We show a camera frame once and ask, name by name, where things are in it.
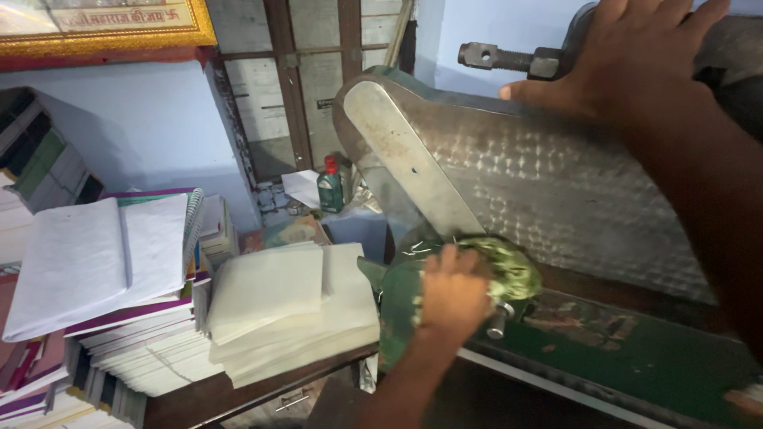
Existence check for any person's left hand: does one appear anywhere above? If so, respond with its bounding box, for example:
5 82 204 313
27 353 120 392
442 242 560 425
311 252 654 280
417 243 496 348

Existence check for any person's right hand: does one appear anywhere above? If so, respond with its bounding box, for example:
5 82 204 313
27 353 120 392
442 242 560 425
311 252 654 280
498 0 731 124

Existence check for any green and white cleaning rag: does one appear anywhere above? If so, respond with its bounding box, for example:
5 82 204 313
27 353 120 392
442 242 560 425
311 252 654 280
456 236 544 302

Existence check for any green metal paper cutting machine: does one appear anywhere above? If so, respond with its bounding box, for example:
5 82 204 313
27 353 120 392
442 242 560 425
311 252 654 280
331 0 763 429

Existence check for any blue box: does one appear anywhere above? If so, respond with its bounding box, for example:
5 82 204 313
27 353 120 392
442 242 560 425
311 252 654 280
321 205 389 264

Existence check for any green oil bottle red cap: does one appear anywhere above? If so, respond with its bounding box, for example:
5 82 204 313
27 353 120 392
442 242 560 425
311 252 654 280
316 155 345 214

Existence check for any colourful printed book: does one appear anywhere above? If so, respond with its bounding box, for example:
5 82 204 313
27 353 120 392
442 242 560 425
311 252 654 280
262 214 332 249

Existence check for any loose white paper sheet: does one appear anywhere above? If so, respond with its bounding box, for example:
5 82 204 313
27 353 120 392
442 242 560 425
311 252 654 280
281 169 323 209

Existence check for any stack of white paper sheets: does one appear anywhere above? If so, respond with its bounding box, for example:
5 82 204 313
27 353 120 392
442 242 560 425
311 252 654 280
205 242 381 390

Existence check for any wooden stick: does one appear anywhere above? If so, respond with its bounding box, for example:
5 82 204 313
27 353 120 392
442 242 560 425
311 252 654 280
383 0 416 68

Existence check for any dark wooden table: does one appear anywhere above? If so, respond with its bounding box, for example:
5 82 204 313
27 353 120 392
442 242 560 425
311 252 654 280
142 342 380 429

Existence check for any pile of purple-edged books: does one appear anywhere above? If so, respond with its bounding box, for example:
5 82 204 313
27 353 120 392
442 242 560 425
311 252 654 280
0 193 240 429

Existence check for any open white spiral notebook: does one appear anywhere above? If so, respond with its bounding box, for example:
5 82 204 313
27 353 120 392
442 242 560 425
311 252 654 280
2 188 205 343

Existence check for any gold framed picture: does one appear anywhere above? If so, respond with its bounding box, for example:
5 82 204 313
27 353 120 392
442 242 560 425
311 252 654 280
0 0 218 59

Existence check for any shelf with stacked books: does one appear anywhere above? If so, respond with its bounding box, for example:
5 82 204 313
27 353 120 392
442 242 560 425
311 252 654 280
0 87 106 215

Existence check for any brown wooden window frame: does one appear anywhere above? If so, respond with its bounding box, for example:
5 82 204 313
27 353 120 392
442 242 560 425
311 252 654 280
204 0 418 184

